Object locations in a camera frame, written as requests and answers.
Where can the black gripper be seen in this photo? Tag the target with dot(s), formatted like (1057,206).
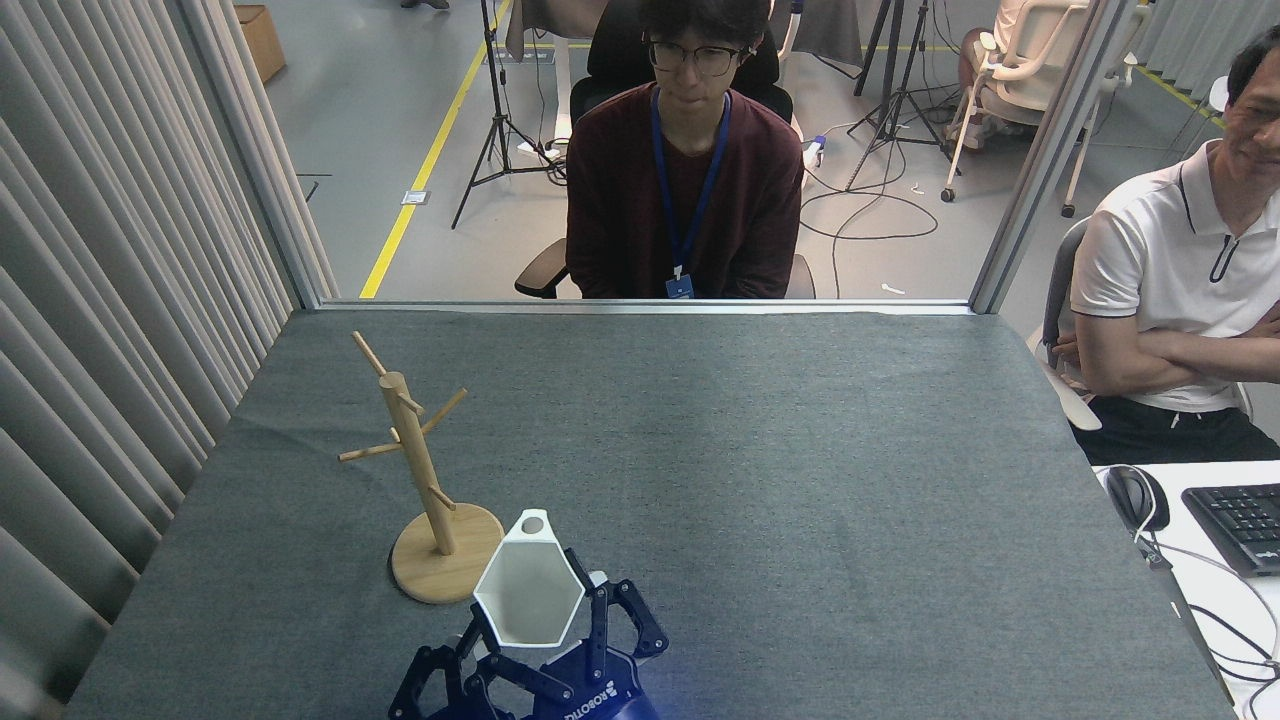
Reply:
(595,700)

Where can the white hexagonal cup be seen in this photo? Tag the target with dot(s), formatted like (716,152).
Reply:
(525,590)

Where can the person's right forearm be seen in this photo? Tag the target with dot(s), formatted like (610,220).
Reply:
(1180,378)

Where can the person's left forearm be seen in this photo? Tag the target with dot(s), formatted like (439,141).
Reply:
(1220,345)

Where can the wooden cup rack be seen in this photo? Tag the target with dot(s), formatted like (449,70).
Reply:
(430,580)

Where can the person's left hand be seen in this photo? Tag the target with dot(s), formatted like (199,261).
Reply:
(1065,354)

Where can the grey table cloth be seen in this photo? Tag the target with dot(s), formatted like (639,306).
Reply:
(800,440)

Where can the person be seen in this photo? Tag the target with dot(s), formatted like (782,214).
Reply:
(620,190)
(1160,250)

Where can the silver floor socket plate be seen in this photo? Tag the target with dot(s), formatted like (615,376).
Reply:
(416,197)

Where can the black tripod stand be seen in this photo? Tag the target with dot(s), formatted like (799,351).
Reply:
(497,120)
(895,100)

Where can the white power strip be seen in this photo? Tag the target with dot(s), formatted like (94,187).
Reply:
(815,152)

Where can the pale pleated curtain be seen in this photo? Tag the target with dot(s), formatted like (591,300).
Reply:
(90,250)

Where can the black office chair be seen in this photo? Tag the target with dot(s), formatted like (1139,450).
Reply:
(610,50)

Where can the black computer mouse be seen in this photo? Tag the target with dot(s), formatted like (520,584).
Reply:
(1132,495)

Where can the black-framed glasses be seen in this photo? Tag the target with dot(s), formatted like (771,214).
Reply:
(712,62)

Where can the grey chair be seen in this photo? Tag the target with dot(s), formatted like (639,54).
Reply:
(1055,290)

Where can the cardboard box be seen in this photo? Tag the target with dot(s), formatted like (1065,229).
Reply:
(260,40)

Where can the white desk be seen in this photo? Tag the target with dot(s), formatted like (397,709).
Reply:
(1225,600)

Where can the black keyboard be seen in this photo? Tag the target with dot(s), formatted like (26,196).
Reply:
(1240,525)

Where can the white office chair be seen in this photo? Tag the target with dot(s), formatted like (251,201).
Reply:
(1030,60)

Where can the silver frame post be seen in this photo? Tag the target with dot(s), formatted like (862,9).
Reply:
(1050,150)
(250,150)

